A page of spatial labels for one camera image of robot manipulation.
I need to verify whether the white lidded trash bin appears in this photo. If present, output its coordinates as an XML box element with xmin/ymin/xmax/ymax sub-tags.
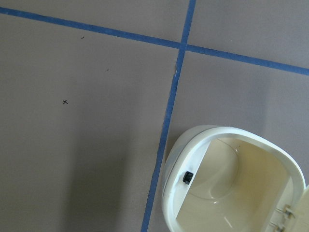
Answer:
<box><xmin>162</xmin><ymin>125</ymin><xmax>309</xmax><ymax>232</ymax></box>

